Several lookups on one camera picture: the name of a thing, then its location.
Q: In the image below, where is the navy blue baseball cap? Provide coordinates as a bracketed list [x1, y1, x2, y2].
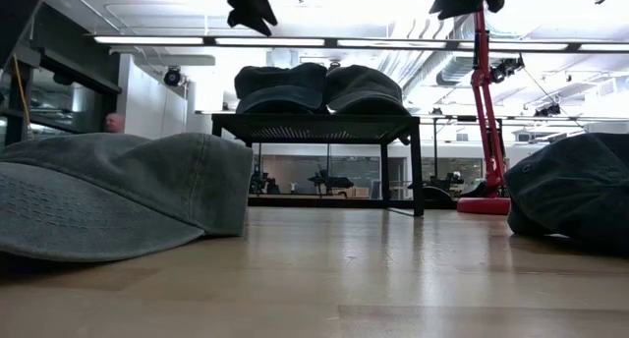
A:
[233, 61, 329, 115]

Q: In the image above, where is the grey baseball cap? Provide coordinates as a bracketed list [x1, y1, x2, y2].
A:
[323, 64, 412, 117]
[0, 132, 255, 263]

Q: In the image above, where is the slate blue baseball cap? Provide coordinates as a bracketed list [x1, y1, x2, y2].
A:
[504, 132, 629, 256]

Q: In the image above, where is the black ceiling track light cluster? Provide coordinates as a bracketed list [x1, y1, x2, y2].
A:
[488, 54, 526, 84]

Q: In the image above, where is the long overhead light bar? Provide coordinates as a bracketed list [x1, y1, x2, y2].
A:
[92, 34, 629, 54]

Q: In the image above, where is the small black track light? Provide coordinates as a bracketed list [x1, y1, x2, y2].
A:
[533, 101, 562, 118]

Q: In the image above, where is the black perforated metal rack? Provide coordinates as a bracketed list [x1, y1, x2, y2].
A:
[210, 112, 427, 218]

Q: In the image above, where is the distant black robot station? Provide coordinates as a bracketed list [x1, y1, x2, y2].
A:
[307, 168, 356, 197]
[249, 170, 282, 196]

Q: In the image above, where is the person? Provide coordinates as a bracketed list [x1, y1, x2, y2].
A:
[103, 112, 126, 135]

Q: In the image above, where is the red desk lamp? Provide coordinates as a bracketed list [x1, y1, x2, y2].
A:
[455, 3, 512, 216]

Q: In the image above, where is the grey ceiling duct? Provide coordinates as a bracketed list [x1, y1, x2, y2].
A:
[434, 52, 476, 87]

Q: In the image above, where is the black aluminium table frame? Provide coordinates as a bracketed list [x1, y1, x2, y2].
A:
[248, 194, 461, 210]

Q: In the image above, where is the yellow cable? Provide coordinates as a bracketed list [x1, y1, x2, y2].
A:
[12, 52, 34, 141]

